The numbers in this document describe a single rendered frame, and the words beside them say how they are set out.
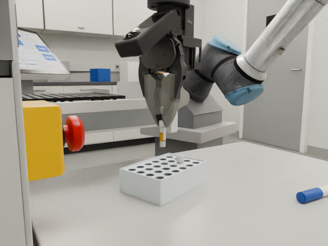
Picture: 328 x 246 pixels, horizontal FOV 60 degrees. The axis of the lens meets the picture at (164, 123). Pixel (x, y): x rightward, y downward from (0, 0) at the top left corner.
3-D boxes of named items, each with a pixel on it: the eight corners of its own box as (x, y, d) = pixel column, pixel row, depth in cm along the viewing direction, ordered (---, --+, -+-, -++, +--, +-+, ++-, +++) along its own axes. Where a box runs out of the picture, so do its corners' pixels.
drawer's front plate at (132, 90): (122, 117, 87) (122, 81, 85) (177, 133, 63) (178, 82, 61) (117, 118, 86) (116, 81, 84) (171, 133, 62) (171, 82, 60)
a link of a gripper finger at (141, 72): (164, 98, 49) (166, 47, 48) (157, 99, 48) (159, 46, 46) (144, 96, 52) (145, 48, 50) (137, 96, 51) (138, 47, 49)
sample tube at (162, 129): (162, 145, 51) (162, 119, 50) (167, 146, 50) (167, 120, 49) (157, 146, 50) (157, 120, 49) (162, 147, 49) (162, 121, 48)
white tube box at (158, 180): (168, 172, 54) (168, 152, 54) (206, 181, 49) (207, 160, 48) (119, 191, 45) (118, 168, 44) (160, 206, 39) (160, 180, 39)
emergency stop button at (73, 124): (78, 146, 34) (76, 113, 34) (88, 153, 31) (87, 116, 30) (51, 149, 33) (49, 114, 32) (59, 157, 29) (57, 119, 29)
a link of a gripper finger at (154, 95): (176, 123, 53) (178, 73, 52) (155, 127, 49) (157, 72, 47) (163, 120, 55) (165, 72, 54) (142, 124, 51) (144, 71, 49)
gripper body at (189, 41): (202, 73, 51) (204, 1, 49) (173, 71, 44) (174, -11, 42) (168, 73, 55) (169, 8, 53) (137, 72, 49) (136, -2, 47)
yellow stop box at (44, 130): (56, 158, 35) (52, 99, 33) (71, 175, 29) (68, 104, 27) (9, 165, 32) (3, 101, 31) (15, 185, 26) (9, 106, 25)
